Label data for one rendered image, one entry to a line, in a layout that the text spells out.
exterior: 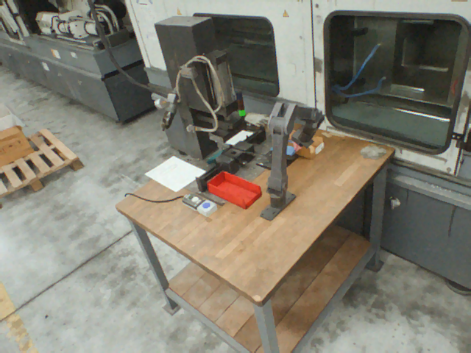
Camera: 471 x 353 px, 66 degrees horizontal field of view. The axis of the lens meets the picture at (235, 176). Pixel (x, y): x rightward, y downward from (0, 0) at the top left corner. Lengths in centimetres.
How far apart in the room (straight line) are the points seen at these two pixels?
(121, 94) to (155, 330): 319
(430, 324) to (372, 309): 30
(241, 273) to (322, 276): 91
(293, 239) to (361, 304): 101
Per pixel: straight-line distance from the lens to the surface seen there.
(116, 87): 486
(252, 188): 176
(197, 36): 172
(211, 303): 223
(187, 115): 199
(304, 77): 226
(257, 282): 140
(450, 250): 236
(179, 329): 246
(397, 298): 249
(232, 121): 181
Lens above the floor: 200
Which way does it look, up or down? 35 degrees down
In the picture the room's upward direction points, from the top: 12 degrees counter-clockwise
